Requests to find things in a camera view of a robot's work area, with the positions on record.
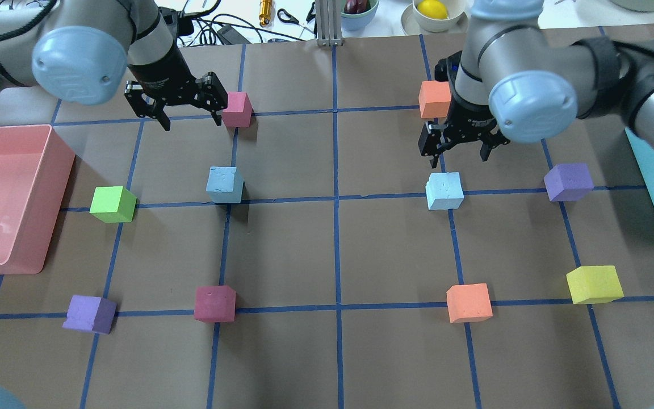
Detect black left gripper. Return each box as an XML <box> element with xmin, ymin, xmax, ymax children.
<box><xmin>125</xmin><ymin>48</ymin><xmax>228</xmax><ymax>132</ymax></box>

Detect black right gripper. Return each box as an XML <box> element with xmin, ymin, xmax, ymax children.
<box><xmin>418</xmin><ymin>51</ymin><xmax>510</xmax><ymax>169</ymax></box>

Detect light blue foam block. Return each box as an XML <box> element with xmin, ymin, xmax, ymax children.
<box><xmin>425</xmin><ymin>173</ymin><xmax>464</xmax><ymax>211</ymax></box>

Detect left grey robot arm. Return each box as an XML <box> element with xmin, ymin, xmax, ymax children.
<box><xmin>0</xmin><ymin>1</ymin><xmax>228</xmax><ymax>131</ymax></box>

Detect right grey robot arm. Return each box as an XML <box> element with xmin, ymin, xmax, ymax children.
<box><xmin>418</xmin><ymin>1</ymin><xmax>654</xmax><ymax>168</ymax></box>

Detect pink foam block far left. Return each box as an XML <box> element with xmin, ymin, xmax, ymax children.
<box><xmin>221</xmin><ymin>91</ymin><xmax>253</xmax><ymax>128</ymax></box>

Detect orange foam block far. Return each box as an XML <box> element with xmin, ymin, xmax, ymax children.
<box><xmin>418</xmin><ymin>80</ymin><xmax>452</xmax><ymax>119</ymax></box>

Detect orange foam block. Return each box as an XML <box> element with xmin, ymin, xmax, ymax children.
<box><xmin>418</xmin><ymin>80</ymin><xmax>452</xmax><ymax>119</ymax></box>
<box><xmin>446</xmin><ymin>283</ymin><xmax>493</xmax><ymax>324</ymax></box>

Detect black power adapter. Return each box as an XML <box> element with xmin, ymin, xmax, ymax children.
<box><xmin>216</xmin><ymin>24</ymin><xmax>251</xmax><ymax>45</ymax></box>

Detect purple foam block right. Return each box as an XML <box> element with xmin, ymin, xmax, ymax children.
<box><xmin>543</xmin><ymin>162</ymin><xmax>595</xmax><ymax>202</ymax></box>

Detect purple foam block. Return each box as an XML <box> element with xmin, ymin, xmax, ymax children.
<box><xmin>62</xmin><ymin>295</ymin><xmax>117</xmax><ymax>334</ymax></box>
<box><xmin>543</xmin><ymin>162</ymin><xmax>595</xmax><ymax>202</ymax></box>

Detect green foam block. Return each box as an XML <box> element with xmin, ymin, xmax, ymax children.
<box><xmin>89</xmin><ymin>186</ymin><xmax>137</xmax><ymax>223</ymax></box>

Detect brass cylinder tool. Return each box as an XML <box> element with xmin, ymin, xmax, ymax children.
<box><xmin>258</xmin><ymin>0</ymin><xmax>273</xmax><ymax>27</ymax></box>

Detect beige bowl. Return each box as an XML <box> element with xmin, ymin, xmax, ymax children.
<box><xmin>410</xmin><ymin>1</ymin><xmax>468</xmax><ymax>33</ymax></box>

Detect yellow lemon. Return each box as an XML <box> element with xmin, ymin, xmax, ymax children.
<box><xmin>416</xmin><ymin>0</ymin><xmax>450</xmax><ymax>20</ymax></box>

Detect orange foam block near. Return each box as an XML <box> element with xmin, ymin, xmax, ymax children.
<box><xmin>446</xmin><ymin>283</ymin><xmax>493</xmax><ymax>324</ymax></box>

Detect blue bowl with fruit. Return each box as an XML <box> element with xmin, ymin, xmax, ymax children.
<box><xmin>339</xmin><ymin>1</ymin><xmax>379</xmax><ymax>31</ymax></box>

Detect pink plastic tray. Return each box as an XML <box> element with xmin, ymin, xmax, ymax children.
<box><xmin>0</xmin><ymin>124</ymin><xmax>74</xmax><ymax>275</ymax></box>

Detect dark pink block left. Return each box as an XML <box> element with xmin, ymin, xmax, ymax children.
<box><xmin>193</xmin><ymin>285</ymin><xmax>237</xmax><ymax>323</ymax></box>

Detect yellow foam block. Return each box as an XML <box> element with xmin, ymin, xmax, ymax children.
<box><xmin>565</xmin><ymin>266</ymin><xmax>625</xmax><ymax>304</ymax></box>

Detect purple foam block left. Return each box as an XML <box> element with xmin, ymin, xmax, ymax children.
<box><xmin>62</xmin><ymin>295</ymin><xmax>117</xmax><ymax>334</ymax></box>

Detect black handled scissors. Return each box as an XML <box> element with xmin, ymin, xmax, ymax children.
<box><xmin>276</xmin><ymin>1</ymin><xmax>317</xmax><ymax>36</ymax></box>

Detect aluminium frame post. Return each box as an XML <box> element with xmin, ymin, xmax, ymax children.
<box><xmin>315</xmin><ymin>0</ymin><xmax>343</xmax><ymax>47</ymax></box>

